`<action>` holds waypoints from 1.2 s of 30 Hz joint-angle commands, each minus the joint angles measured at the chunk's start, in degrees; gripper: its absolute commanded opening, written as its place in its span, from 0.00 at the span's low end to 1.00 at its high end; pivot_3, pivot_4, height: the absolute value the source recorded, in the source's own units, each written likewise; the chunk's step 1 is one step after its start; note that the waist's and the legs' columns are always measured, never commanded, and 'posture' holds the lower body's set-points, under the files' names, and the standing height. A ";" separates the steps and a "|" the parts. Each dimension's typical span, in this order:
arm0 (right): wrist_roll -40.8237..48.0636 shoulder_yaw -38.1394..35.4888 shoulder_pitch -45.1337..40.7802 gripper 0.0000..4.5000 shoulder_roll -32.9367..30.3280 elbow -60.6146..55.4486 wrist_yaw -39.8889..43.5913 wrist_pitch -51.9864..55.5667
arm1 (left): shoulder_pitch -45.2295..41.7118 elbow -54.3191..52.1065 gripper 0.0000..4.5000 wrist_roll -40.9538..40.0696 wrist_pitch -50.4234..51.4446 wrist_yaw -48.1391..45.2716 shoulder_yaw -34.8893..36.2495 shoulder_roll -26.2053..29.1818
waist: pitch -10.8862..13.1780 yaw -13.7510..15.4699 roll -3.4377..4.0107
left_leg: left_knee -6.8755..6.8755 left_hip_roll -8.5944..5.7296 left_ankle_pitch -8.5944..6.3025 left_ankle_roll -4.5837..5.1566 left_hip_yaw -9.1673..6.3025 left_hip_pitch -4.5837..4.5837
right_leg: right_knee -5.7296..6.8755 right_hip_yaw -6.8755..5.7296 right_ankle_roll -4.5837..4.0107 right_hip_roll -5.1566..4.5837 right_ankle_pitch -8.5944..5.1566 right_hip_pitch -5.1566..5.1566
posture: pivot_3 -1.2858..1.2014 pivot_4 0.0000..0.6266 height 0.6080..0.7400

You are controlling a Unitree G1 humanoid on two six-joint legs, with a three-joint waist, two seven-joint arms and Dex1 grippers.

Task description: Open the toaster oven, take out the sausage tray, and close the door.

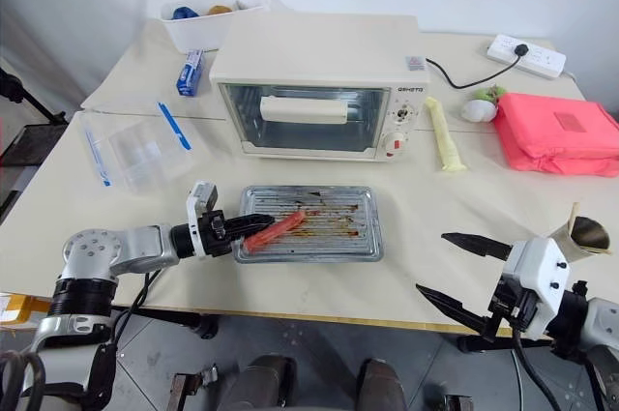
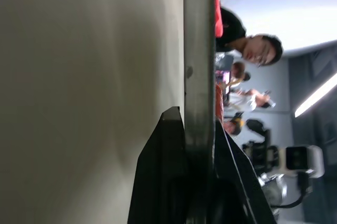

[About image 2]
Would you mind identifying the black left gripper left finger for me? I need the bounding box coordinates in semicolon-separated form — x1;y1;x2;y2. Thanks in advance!
128;106;189;224

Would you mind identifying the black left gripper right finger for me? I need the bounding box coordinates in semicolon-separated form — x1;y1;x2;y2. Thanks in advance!
212;119;277;224

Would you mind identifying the black bag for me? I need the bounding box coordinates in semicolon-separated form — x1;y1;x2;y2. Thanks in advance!
245;119;264;133

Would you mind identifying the person in white shirt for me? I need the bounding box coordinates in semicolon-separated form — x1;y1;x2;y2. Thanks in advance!
228;61;277;112

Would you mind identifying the long ceiling light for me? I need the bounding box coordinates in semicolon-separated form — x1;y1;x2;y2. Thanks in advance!
294;75;337;118

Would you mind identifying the person in black shirt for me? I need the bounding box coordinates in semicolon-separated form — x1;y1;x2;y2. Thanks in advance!
215;6;284;68

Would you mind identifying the red cloth strip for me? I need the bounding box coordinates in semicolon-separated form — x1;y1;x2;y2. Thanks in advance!
214;0;225;37

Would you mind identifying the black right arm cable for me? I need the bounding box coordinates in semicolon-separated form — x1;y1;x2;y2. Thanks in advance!
275;172;314;208

